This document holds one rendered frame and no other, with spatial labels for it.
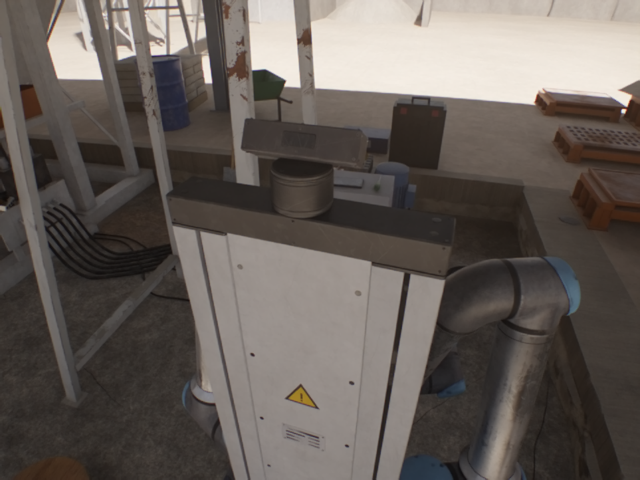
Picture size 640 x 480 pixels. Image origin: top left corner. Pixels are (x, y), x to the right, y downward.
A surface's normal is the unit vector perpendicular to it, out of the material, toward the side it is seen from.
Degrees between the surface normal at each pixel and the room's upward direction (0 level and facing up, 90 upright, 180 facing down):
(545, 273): 25
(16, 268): 90
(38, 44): 90
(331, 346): 90
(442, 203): 90
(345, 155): 61
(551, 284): 45
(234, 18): 80
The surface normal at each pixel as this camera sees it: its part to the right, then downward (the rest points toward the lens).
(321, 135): -0.29, 0.05
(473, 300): -0.50, 0.04
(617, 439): 0.00, -0.84
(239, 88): -0.25, 0.38
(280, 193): -0.58, 0.44
